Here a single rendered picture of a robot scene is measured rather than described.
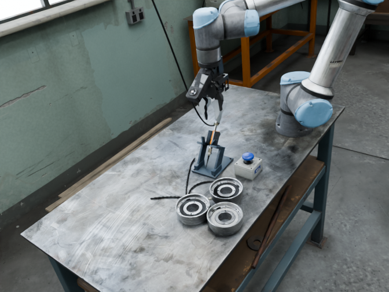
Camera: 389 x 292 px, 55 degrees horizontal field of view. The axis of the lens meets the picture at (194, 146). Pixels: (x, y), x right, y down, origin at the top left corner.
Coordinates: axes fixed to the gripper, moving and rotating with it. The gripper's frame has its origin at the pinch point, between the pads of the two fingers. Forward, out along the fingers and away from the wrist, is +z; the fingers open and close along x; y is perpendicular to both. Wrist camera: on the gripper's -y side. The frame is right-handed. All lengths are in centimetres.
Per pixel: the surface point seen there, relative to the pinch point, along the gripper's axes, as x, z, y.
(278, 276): -23, 74, 5
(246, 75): 75, 62, 165
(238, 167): -11.9, 14.2, -3.5
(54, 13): 137, -16, 47
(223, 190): -11.7, 16.8, -14.0
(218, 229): -20.0, 15.4, -30.4
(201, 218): -13.0, 15.5, -28.8
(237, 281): -22, 43, -25
